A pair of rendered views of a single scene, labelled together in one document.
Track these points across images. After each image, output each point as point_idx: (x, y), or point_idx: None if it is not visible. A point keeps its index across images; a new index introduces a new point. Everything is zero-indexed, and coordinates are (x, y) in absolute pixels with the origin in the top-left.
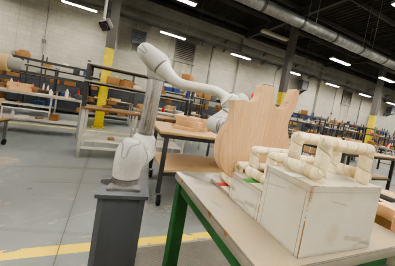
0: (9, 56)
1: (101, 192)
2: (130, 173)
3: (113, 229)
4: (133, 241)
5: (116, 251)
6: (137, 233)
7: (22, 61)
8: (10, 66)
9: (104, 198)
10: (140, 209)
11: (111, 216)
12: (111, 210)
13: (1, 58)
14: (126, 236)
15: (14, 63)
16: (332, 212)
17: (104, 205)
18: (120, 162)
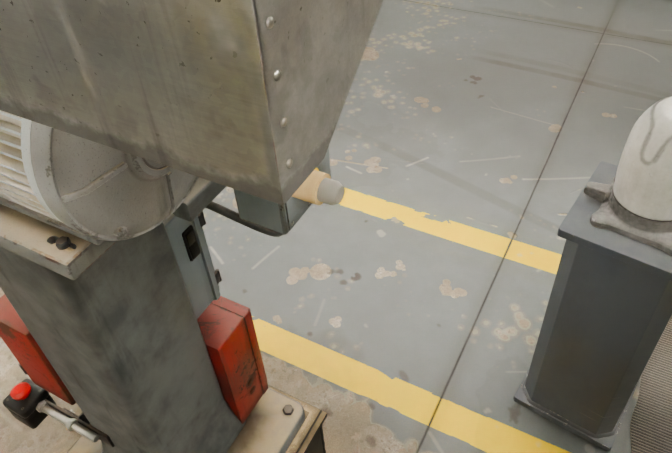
0: (319, 184)
1: (576, 228)
2: (660, 205)
3: (594, 307)
4: (640, 347)
5: (596, 344)
6: (654, 336)
7: (338, 191)
8: (323, 202)
9: (579, 243)
10: (669, 296)
11: (593, 281)
12: (595, 271)
13: (308, 193)
14: (624, 331)
15: (326, 200)
16: None
17: (579, 256)
18: (634, 169)
